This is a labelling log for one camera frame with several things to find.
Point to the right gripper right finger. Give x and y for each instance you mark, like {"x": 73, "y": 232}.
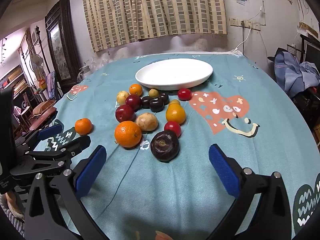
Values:
{"x": 271, "y": 219}

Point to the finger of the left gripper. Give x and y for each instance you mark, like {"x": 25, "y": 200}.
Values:
{"x": 68, "y": 150}
{"x": 42, "y": 134}

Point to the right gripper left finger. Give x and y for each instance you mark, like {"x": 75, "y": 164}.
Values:
{"x": 43, "y": 218}

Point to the small mandarin orange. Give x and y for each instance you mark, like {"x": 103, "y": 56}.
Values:
{"x": 83, "y": 126}

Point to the large orange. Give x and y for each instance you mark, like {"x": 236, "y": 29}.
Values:
{"x": 128, "y": 134}

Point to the dark red plum front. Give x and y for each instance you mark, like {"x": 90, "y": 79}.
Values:
{"x": 124, "y": 113}

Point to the dark red plum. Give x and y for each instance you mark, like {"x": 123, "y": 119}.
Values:
{"x": 124, "y": 113}
{"x": 134, "y": 101}

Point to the pale yellow small fruit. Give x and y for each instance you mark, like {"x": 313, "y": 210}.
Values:
{"x": 121, "y": 97}

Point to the dark red plum back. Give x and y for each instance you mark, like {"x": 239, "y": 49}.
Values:
{"x": 134, "y": 101}

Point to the beige potato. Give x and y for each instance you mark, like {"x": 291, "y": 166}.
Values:
{"x": 147, "y": 122}

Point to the small orange kumquat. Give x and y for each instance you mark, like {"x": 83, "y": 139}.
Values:
{"x": 136, "y": 89}

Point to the black plum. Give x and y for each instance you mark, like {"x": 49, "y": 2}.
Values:
{"x": 156, "y": 105}
{"x": 164, "y": 97}
{"x": 145, "y": 102}

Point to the dark purple mangosteen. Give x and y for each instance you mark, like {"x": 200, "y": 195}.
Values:
{"x": 165, "y": 146}

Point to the black plum front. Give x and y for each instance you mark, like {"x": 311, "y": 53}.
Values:
{"x": 156, "y": 105}

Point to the small yellow-green fruit back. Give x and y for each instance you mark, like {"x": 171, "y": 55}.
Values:
{"x": 153, "y": 93}

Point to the red cherry tomato front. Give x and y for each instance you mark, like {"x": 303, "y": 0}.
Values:
{"x": 174, "y": 127}

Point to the red cherry tomato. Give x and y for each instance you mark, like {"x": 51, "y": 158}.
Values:
{"x": 184, "y": 94}
{"x": 174, "y": 127}

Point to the yellow orange persimmon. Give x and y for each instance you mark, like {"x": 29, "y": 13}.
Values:
{"x": 176, "y": 113}

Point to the red cherry tomato back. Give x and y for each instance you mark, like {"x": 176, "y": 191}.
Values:
{"x": 184, "y": 94}

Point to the grey knit sleeve forearm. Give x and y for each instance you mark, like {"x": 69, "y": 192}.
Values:
{"x": 17, "y": 223}

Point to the person left hand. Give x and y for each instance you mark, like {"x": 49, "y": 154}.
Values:
{"x": 12, "y": 204}

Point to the white kettle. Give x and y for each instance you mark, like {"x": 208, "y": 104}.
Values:
{"x": 84, "y": 73}

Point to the teal patterned tablecloth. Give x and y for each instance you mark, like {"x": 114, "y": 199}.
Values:
{"x": 239, "y": 108}

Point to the dark framed picture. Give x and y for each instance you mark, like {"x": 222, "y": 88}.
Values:
{"x": 62, "y": 45}

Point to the white oval plate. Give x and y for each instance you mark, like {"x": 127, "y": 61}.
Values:
{"x": 174, "y": 74}

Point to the striped checkered curtain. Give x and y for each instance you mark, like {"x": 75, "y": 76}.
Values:
{"x": 113, "y": 23}

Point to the blue clothes pile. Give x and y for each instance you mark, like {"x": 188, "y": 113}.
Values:
{"x": 294, "y": 77}

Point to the wall power strip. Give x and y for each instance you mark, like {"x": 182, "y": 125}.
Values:
{"x": 235, "y": 22}

